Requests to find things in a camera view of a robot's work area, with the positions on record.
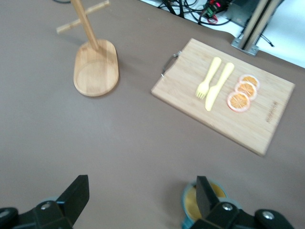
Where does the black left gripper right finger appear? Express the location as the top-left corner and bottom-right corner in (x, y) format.
(194, 176), (242, 229)

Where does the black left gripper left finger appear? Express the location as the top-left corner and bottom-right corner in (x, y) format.
(19, 175), (90, 229)

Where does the dark teal cup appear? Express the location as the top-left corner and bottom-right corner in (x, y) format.
(181, 180), (228, 229)

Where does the brown table cloth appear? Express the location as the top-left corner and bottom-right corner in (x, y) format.
(0, 0), (305, 229)

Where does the orange slice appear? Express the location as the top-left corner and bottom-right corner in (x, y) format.
(226, 91), (251, 114)
(234, 81), (258, 101)
(238, 73), (261, 91)

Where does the bamboo cutting board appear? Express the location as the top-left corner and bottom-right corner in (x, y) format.
(151, 38), (296, 157)

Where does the yellow plastic knife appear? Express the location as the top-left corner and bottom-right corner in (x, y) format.
(204, 62), (235, 112)

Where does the wooden mug tree stand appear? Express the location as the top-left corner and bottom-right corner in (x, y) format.
(56, 0), (119, 97)

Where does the yellow plastic fork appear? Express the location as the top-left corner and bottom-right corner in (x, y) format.
(195, 56), (222, 100)

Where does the electronics board with red light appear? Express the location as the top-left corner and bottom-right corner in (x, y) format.
(202, 0), (231, 19)

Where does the aluminium profile post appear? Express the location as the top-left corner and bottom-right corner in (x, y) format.
(230, 0), (285, 57)

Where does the black cable bundle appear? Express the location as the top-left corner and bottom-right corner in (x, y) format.
(140, 0), (233, 26)

